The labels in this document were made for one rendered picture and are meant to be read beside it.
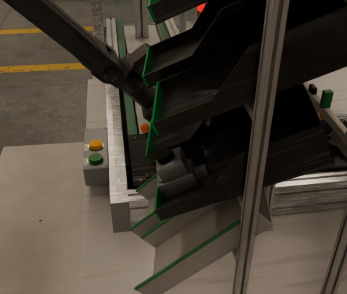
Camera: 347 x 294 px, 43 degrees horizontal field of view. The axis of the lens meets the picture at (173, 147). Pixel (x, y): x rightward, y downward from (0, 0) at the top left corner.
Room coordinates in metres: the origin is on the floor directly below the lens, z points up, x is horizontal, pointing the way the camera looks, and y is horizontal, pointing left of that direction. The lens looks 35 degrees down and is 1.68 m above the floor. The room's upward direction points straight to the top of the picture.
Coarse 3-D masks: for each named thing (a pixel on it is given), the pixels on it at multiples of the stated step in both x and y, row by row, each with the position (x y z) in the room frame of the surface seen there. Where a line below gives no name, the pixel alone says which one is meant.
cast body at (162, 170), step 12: (156, 156) 0.59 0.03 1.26; (168, 156) 0.57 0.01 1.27; (180, 156) 0.57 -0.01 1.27; (156, 168) 0.57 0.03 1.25; (168, 168) 0.56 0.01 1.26; (180, 168) 0.56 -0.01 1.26; (192, 168) 0.58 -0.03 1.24; (204, 168) 0.58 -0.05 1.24; (168, 180) 0.56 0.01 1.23; (180, 180) 0.56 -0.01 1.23; (192, 180) 0.56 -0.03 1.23; (168, 192) 0.56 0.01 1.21; (180, 192) 0.56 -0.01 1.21
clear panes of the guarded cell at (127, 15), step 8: (104, 0) 2.29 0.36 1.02; (112, 0) 2.30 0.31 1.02; (120, 0) 2.30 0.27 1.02; (128, 0) 2.31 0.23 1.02; (104, 8) 2.29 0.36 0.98; (112, 8) 2.30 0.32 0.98; (120, 8) 2.30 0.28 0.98; (128, 8) 2.31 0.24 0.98; (104, 16) 2.29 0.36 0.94; (112, 16) 2.30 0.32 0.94; (120, 16) 2.30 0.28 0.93; (128, 16) 2.31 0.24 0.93; (176, 16) 2.34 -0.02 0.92; (104, 24) 2.29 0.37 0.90
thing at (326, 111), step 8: (312, 96) 0.70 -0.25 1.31; (248, 104) 0.53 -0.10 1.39; (248, 112) 0.52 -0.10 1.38; (320, 112) 0.66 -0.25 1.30; (328, 112) 0.64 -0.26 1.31; (328, 120) 0.63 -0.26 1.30; (336, 120) 0.62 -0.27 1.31; (336, 128) 0.60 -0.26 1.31; (344, 128) 0.59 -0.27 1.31; (344, 136) 0.58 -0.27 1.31; (240, 200) 0.52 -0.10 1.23
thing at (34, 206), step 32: (0, 160) 1.12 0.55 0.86; (32, 160) 1.12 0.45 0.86; (64, 160) 1.12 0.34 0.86; (0, 192) 0.97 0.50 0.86; (32, 192) 0.97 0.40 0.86; (64, 192) 0.97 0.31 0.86; (0, 224) 0.84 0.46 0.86; (32, 224) 0.84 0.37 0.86; (64, 224) 0.84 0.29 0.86; (0, 256) 0.73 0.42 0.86; (32, 256) 0.73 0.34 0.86; (64, 256) 0.73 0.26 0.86; (0, 288) 0.64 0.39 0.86; (32, 288) 0.64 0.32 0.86; (64, 288) 0.64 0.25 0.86
